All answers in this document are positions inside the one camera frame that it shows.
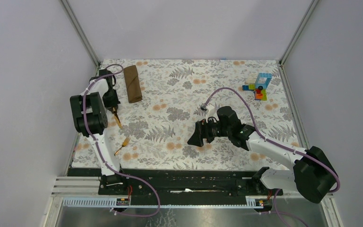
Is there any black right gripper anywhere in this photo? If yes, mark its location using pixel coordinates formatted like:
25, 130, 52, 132
187, 115, 231, 147

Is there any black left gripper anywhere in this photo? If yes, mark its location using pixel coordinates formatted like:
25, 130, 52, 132
101, 88, 120, 112

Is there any brown cloth napkin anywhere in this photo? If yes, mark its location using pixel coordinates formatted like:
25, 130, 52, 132
123, 65, 142, 103

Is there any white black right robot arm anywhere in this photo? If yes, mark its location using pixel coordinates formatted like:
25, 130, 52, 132
188, 106, 339, 203

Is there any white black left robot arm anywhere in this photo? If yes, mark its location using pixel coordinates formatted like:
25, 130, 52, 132
69, 69, 128, 194

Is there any yellow plastic fork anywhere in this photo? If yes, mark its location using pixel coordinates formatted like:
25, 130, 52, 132
114, 137, 130, 156

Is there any floral patterned table mat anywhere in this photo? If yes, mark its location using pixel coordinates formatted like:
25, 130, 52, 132
72, 59, 307, 172

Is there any colourful toy block structure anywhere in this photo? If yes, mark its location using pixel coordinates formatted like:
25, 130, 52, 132
242, 72, 273, 101

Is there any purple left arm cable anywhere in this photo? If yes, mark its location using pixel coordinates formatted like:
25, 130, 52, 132
81, 64, 162, 218

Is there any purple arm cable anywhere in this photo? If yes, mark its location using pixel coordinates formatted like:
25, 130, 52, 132
81, 64, 162, 218
200, 87, 341, 227

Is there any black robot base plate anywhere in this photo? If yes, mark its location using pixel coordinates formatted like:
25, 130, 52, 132
68, 168, 284, 207

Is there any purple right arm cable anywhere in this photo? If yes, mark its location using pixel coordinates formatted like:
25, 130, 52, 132
200, 87, 341, 227

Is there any white slotted cable duct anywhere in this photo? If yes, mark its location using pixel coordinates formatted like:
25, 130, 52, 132
62, 196, 273, 210

